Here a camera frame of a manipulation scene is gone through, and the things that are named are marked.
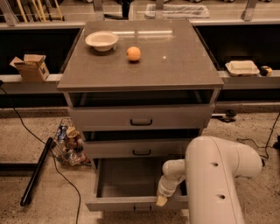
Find open cardboard box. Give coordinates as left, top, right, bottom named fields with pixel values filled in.
left=10, top=54, right=49, bottom=82

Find orange fruit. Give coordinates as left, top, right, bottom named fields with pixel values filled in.
left=127, top=46, right=141, bottom=61

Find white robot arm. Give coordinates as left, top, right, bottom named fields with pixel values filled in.
left=157, top=136, right=263, bottom=224

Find grey drawer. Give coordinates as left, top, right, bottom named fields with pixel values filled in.
left=84, top=138, right=191, bottom=158
left=86, top=157, right=188, bottom=213
left=69, top=105, right=214, bottom=131

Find black tube on floor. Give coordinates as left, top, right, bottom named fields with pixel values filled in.
left=20, top=137, right=53, bottom=207

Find grey drawer cabinet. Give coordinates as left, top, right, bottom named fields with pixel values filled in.
left=57, top=19, right=225, bottom=165

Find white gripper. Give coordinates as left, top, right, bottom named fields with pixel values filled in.
left=156, top=175, right=186, bottom=207

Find yellow black tape measure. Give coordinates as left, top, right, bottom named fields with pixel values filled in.
left=259, top=66, right=272, bottom=76

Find grey bottom drawer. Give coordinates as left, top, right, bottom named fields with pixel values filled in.
left=86, top=157, right=188, bottom=213

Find white foam takeout container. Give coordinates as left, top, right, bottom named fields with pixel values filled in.
left=225, top=60, right=260, bottom=77

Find grey top drawer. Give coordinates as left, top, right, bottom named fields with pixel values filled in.
left=69, top=105, right=214, bottom=131

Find yellow rods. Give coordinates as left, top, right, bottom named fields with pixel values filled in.
left=15, top=0, right=65, bottom=23

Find white tray on shelf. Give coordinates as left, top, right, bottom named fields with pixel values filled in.
left=144, top=4, right=210, bottom=19

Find black cable left floor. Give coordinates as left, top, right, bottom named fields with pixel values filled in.
left=0, top=80, right=82, bottom=224

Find black caster wheel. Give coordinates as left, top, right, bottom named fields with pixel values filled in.
left=212, top=110, right=236, bottom=123

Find grey middle drawer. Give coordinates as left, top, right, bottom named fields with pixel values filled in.
left=84, top=138, right=191, bottom=158

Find wire basket with items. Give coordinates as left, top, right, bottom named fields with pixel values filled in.
left=53, top=118, right=91, bottom=166

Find white paper bowl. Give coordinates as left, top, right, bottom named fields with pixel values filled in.
left=85, top=31, right=119, bottom=52

